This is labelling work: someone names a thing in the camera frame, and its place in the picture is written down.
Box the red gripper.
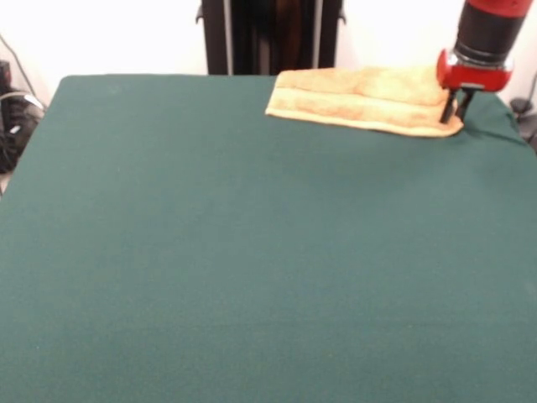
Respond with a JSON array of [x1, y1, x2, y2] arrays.
[[435, 49, 515, 125]]

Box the yellow-orange terry towel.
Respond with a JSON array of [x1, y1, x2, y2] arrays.
[[264, 64, 465, 139]]

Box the dark green table cloth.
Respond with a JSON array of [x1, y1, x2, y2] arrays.
[[0, 73, 537, 403]]

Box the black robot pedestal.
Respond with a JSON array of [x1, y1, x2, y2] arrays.
[[195, 0, 348, 76]]

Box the grey cable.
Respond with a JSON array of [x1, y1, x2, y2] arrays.
[[0, 33, 48, 113]]

